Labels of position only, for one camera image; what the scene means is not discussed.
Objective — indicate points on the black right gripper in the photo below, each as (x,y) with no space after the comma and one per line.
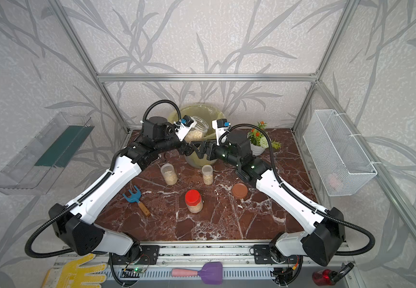
(213,146)

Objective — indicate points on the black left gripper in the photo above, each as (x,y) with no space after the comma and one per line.
(182,149)

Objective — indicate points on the brown jar lid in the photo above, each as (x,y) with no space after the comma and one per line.
(239,191)

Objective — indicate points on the brown-lidded oatmeal jar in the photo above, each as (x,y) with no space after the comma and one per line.
(198,132)

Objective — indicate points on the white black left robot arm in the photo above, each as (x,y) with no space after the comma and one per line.
(74,223)

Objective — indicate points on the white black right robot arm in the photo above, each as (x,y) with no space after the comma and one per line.
(323,230)

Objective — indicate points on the open glass jar with oatmeal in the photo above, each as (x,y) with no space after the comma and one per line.
(169,174)

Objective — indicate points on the small open oatmeal jar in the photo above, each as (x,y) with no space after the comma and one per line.
(208,174)

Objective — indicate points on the red-lidded oatmeal jar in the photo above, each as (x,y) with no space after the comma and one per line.
(193,200)

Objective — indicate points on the yellow plastic bin liner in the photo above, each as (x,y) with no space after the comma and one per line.
(205,112)

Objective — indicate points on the potted artificial flower plant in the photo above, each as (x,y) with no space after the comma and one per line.
(259,142)

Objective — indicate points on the pink item in basket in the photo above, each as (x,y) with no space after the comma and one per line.
(335,182)

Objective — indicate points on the yellow dotted glove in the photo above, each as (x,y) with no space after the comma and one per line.
(77,273)

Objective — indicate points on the red black handheld tool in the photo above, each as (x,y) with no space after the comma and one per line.
(329,277)

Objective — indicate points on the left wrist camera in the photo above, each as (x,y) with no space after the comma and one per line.
(184,126)

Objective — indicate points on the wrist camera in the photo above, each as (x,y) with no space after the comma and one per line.
(184,126)
(220,126)

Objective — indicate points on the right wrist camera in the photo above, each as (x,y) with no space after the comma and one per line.
(220,126)

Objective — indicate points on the blue wooden-handled garden fork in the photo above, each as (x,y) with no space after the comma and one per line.
(134,197)

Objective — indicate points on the purple pink-handled scoop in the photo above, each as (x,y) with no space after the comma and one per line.
(211,273)

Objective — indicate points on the clear plastic wall shelf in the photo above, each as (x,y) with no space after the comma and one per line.
(35,169)

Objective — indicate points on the white wire mesh basket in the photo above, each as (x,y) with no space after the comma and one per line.
(335,150)

